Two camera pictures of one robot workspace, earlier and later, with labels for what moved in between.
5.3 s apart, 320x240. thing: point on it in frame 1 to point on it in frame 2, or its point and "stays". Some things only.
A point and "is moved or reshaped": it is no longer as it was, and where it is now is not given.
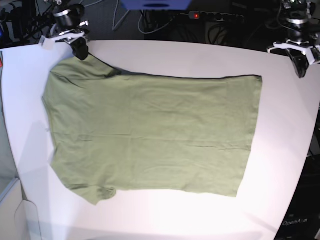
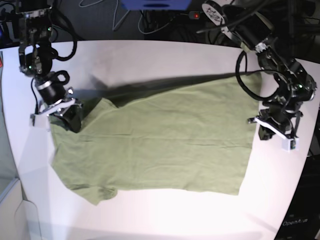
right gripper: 300,61 to 279,118
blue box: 157,4 stays
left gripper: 80,48 to 52,95
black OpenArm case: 302,220 stays
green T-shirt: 185,133 is moved or reshaped
